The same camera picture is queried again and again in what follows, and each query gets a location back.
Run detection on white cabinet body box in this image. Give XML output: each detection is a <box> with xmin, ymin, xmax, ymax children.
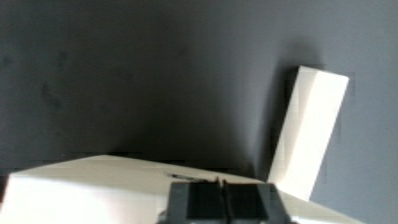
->
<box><xmin>0</xmin><ymin>155</ymin><xmax>364</xmax><ymax>224</ymax></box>

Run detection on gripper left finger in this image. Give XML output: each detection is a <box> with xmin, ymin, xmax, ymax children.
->
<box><xmin>156</xmin><ymin>182</ymin><xmax>225</xmax><ymax>224</ymax></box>

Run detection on white U-shaped border fence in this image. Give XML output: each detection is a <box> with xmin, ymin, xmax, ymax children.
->
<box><xmin>268</xmin><ymin>66</ymin><xmax>350</xmax><ymax>200</ymax></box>

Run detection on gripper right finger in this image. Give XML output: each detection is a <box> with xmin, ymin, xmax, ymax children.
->
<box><xmin>223</xmin><ymin>183</ymin><xmax>296</xmax><ymax>224</ymax></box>

